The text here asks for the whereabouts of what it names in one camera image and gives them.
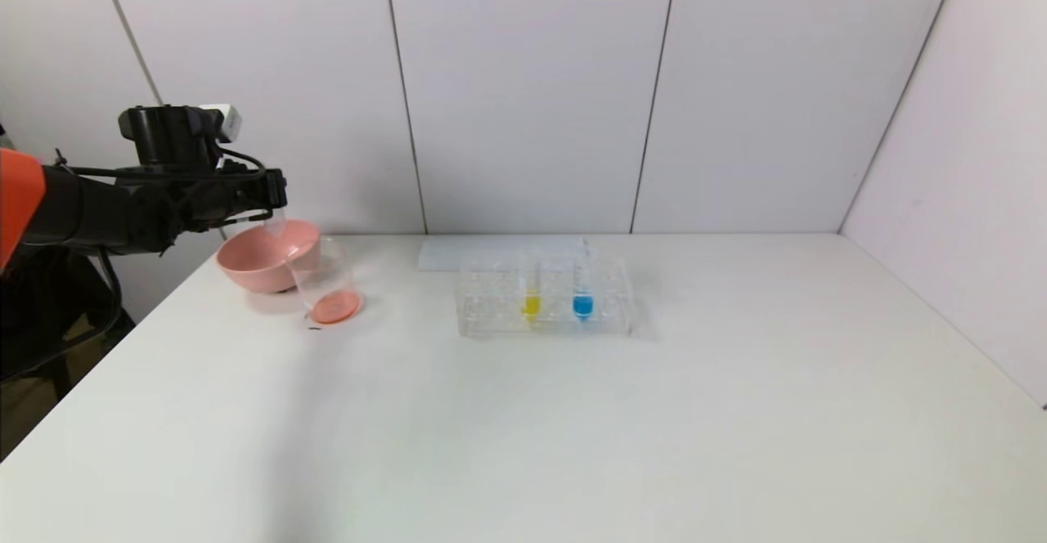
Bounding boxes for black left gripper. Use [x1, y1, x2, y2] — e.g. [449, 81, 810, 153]
[224, 168, 289, 216]

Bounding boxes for clear glass beaker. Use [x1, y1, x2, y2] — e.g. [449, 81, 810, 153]
[286, 236, 363, 327]

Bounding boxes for clear acrylic test tube rack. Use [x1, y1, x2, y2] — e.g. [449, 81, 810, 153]
[456, 255, 635, 338]

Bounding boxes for test tube with yellow pigment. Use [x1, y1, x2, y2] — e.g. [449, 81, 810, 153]
[518, 253, 545, 325]

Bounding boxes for test tube with blue pigment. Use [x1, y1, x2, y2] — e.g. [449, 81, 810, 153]
[570, 239, 598, 325]

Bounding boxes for pink plastic bowl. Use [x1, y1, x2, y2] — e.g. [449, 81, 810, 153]
[216, 218, 321, 294]

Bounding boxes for white paper sheet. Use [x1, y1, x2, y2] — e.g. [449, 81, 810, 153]
[417, 237, 590, 272]

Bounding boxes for black stand beside table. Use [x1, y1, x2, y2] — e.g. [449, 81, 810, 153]
[0, 249, 136, 413]

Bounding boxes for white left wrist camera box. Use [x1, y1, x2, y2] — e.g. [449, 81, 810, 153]
[200, 104, 243, 143]

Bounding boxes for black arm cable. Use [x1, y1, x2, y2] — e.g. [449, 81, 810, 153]
[0, 249, 125, 387]

